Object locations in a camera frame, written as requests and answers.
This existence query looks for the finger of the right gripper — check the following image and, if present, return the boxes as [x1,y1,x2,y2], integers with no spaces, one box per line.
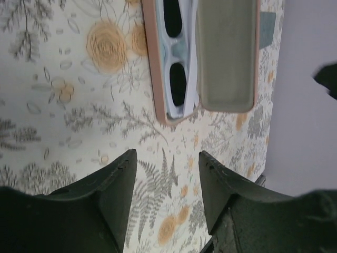
[313,63,337,100]

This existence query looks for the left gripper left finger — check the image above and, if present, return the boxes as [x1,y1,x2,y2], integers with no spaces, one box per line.
[1,149,137,252]

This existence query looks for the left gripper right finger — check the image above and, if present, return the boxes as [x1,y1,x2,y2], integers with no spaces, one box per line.
[199,151,336,252]

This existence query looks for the blue-grey glasses case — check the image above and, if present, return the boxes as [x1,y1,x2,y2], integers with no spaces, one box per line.
[259,12,276,50]

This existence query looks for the pink glasses case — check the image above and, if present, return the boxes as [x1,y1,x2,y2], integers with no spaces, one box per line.
[142,1,260,125]

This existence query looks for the white sunglasses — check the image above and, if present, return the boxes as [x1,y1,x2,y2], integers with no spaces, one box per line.
[155,1,199,120]

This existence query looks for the blue cloth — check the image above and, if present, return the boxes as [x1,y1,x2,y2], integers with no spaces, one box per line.
[172,41,188,61]

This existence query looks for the floral table mat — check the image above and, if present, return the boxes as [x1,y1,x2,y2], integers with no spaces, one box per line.
[1,1,284,252]

